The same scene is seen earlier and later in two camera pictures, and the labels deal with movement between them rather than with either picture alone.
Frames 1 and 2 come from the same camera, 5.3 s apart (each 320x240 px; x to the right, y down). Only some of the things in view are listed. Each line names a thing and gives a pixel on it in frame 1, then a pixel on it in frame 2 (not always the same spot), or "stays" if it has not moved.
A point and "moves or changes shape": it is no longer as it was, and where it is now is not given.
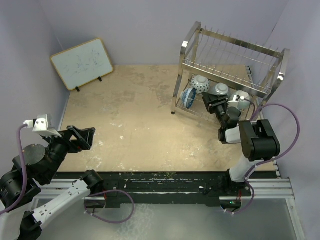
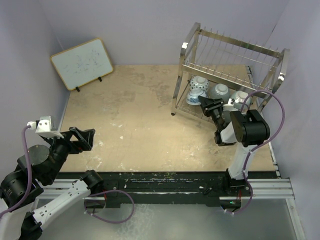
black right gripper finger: x=211 y=100 to x=207 y=103
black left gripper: x=84 y=136 stays
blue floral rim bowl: x=188 y=97 moves or changes shape
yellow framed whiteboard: x=82 y=64 stays
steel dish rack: x=225 y=78 stays
